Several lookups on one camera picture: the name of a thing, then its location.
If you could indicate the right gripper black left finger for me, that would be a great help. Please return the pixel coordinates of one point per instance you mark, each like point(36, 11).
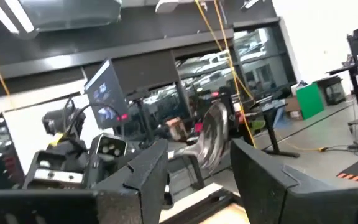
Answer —
point(135, 186)

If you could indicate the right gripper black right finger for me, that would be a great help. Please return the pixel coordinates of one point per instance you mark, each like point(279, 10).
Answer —
point(275, 196)

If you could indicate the silver metal spoon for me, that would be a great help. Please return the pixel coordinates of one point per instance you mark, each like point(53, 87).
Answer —
point(213, 133)

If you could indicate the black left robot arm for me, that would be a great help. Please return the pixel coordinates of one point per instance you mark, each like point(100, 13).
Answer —
point(62, 124)

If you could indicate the small black table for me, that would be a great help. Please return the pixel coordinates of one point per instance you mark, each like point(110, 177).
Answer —
point(270, 124)

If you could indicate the brown cardboard box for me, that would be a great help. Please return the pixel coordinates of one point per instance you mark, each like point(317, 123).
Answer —
point(293, 107)

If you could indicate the tilted monitor screen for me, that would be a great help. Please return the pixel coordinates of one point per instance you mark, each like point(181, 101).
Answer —
point(106, 93)

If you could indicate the green box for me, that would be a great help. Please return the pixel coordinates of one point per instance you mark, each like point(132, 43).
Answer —
point(310, 101)

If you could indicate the black open crate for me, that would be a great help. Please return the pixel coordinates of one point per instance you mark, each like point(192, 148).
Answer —
point(331, 90)

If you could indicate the black desk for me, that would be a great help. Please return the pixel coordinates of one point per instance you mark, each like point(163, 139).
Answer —
point(356, 71)

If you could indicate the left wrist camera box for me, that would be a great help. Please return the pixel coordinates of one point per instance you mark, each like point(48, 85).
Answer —
point(107, 149)

